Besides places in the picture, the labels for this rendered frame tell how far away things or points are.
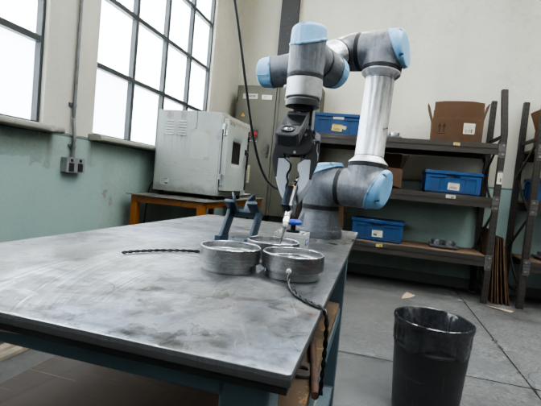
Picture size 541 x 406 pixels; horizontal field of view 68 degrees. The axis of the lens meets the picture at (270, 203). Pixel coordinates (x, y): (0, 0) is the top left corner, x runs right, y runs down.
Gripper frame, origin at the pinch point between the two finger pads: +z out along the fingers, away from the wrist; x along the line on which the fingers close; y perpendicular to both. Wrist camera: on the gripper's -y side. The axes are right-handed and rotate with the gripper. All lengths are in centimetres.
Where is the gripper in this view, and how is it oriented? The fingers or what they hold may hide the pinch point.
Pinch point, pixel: (291, 196)
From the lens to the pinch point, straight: 83.2
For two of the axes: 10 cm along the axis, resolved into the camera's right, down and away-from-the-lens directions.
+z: -0.9, 9.9, 0.6
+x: -9.5, -1.0, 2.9
